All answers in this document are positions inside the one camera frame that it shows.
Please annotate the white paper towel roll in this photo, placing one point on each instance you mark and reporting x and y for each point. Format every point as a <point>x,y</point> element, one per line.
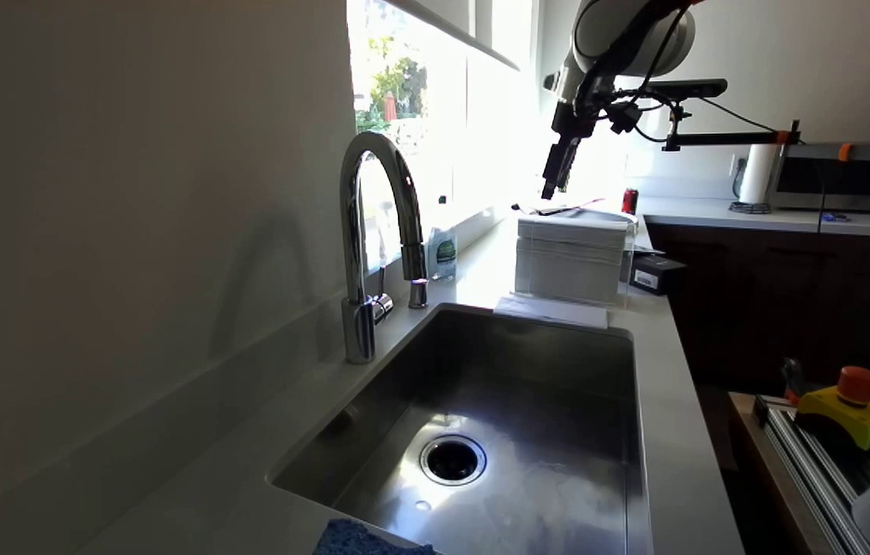
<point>758,173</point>

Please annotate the yellow emergency stop button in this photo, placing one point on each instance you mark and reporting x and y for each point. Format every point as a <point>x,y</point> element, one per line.
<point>848,406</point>

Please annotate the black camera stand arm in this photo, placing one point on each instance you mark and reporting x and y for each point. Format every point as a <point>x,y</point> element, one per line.
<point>724,135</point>

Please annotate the stainless steel sink basin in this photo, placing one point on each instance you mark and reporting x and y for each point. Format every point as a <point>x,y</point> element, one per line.
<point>490,435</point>

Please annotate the blue sponge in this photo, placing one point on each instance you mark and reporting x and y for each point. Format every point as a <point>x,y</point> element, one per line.
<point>349,538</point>

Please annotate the white paper towel stack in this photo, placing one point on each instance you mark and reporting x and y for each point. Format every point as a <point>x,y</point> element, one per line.
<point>568,256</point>

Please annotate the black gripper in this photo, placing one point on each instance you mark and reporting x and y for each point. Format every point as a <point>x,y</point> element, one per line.
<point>573,125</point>

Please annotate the black small box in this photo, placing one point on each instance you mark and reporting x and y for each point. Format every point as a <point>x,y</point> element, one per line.
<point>656,277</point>

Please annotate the green soap bottle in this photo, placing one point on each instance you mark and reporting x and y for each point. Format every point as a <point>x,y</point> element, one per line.
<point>442,246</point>

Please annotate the chrome gooseneck faucet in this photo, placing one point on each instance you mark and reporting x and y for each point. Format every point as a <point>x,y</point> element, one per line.
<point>358,308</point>

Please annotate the red small cup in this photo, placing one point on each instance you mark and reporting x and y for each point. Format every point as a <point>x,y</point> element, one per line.
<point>632,201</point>

